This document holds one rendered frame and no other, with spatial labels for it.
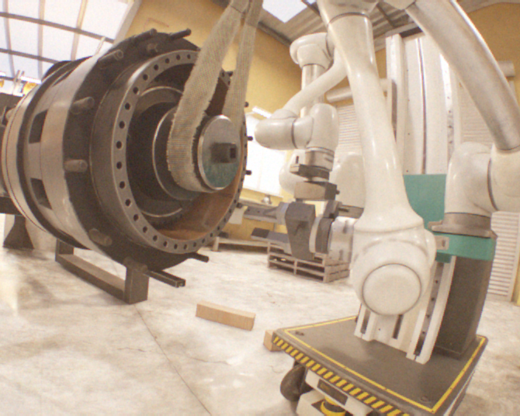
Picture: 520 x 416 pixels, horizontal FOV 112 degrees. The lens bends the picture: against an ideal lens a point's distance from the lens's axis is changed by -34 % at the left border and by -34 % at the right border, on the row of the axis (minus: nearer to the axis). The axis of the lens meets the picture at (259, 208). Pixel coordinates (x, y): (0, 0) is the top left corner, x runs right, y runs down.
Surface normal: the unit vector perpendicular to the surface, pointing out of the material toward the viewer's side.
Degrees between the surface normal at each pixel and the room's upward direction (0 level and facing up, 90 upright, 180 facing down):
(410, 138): 90
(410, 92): 90
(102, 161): 109
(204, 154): 90
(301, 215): 50
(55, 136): 100
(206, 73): 93
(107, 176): 115
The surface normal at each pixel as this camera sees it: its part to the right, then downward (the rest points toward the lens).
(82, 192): 0.90, 0.14
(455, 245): -0.82, -0.16
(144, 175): -0.28, 0.55
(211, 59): 0.61, 0.14
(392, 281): -0.40, 0.29
